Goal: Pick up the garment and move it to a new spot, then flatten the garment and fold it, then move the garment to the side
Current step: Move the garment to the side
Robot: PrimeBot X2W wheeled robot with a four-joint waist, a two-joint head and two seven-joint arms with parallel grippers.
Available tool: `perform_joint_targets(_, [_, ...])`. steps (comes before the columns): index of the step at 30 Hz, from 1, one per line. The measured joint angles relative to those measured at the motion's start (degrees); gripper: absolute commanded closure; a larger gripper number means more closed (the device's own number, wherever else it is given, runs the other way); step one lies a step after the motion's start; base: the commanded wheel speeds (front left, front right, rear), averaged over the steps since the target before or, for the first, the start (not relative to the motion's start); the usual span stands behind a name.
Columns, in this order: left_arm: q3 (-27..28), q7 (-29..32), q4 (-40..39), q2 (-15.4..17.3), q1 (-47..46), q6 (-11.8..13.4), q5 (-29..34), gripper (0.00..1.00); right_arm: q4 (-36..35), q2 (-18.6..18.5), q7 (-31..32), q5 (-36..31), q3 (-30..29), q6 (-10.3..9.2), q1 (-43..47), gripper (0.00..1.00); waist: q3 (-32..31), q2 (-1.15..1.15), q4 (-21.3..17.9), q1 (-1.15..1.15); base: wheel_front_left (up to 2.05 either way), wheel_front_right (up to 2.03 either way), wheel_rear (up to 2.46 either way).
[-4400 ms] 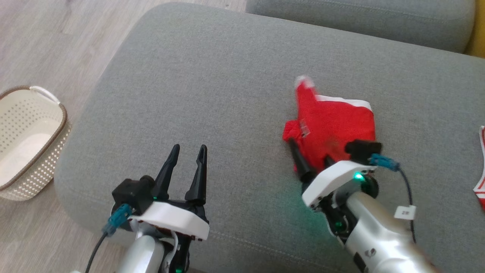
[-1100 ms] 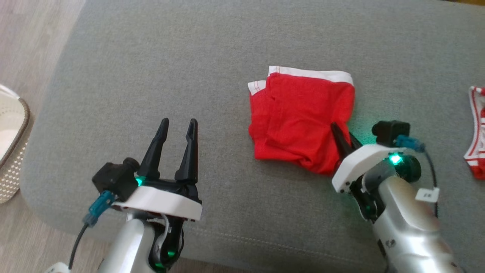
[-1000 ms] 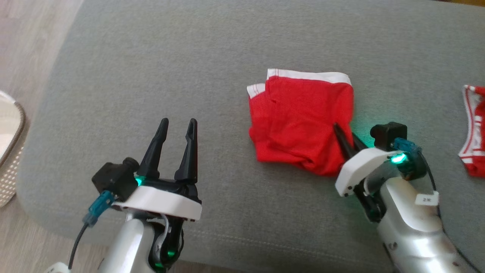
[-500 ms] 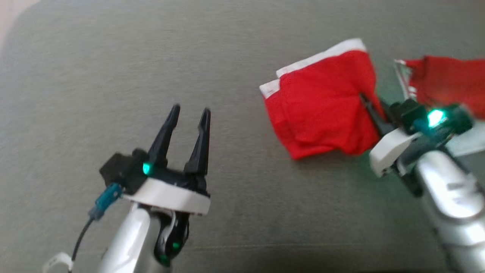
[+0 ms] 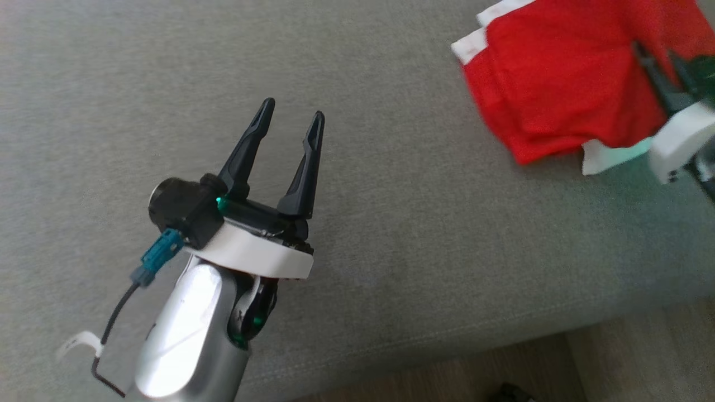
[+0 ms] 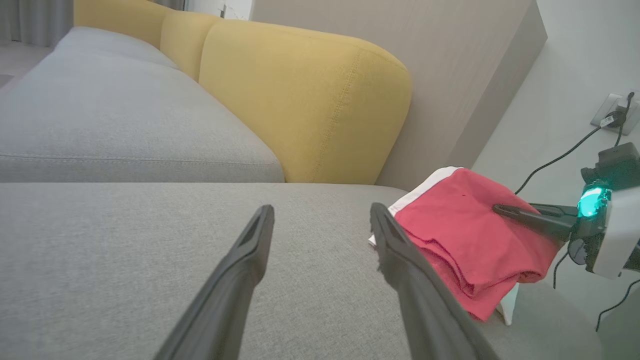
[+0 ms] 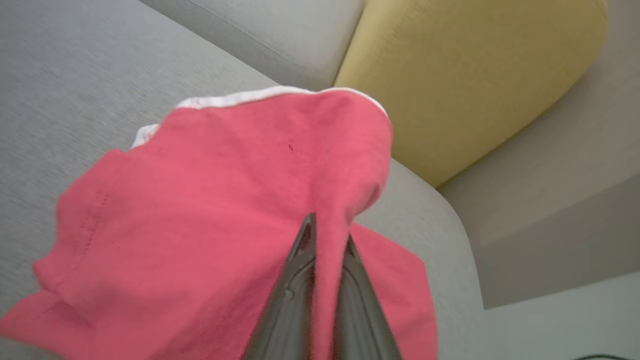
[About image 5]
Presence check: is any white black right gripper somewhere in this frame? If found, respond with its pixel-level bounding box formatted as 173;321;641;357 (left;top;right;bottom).
633;43;715;185

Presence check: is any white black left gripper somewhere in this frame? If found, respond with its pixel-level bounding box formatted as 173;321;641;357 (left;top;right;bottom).
186;98;326;280

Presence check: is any red white basketball jersey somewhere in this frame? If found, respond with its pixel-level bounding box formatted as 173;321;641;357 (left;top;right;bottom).
451;0;715;177

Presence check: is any grey fabric sofa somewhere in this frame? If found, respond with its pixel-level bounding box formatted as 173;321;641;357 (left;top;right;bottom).
0;0;715;402

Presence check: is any white left cable label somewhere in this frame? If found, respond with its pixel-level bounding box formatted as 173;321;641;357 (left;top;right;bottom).
55;331;105;359

